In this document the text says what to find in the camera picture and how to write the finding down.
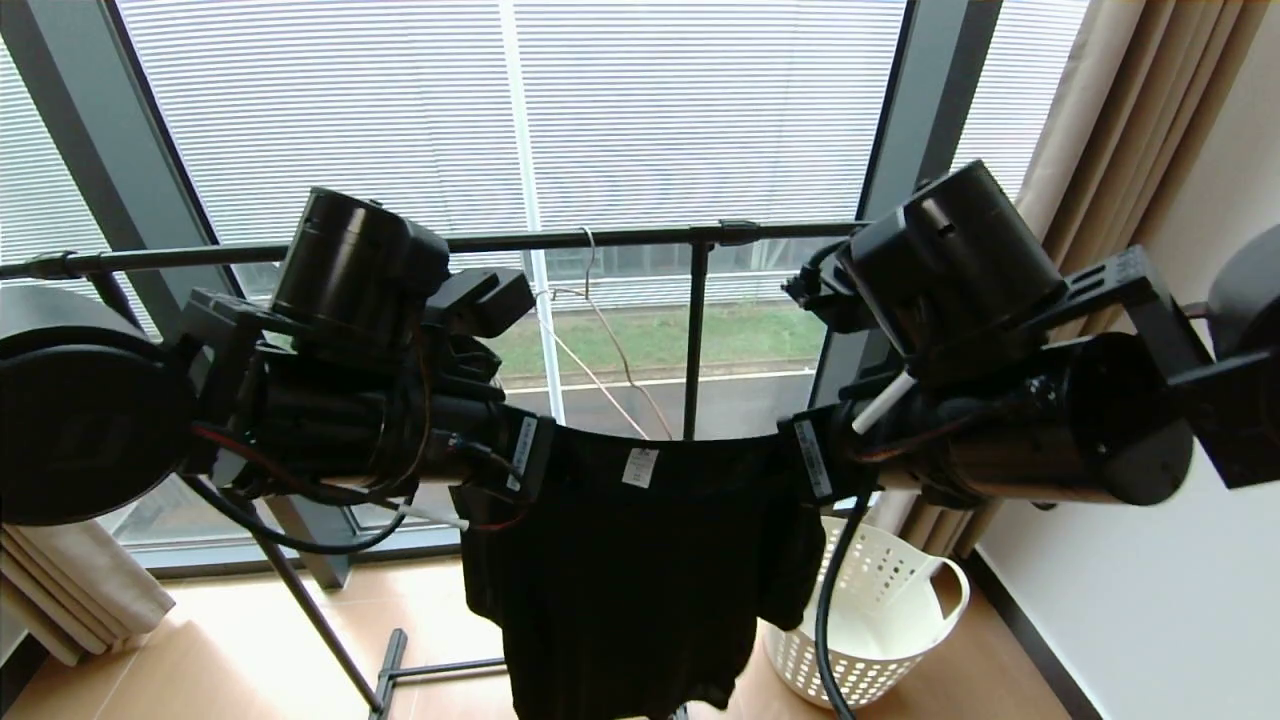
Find black short-sleeved shirt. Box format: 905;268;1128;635
455;425;831;720

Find pink clothes hanger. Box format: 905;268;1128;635
540;228;676;441

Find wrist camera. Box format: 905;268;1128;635
425;268;536;381
782;240;871;336

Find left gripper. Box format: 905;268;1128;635
235;355;556;498

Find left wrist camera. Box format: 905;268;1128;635
425;268;536;381

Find black clothes rack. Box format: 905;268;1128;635
0;220;871;720

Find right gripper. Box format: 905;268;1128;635
780;333;1196;508

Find white laundry basket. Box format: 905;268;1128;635
765;515;971;711

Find beige curtain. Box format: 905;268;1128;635
870;0;1271;561
0;520;176;666

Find window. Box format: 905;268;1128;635
0;0;1091;576

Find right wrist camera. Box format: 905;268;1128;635
782;240;871;336

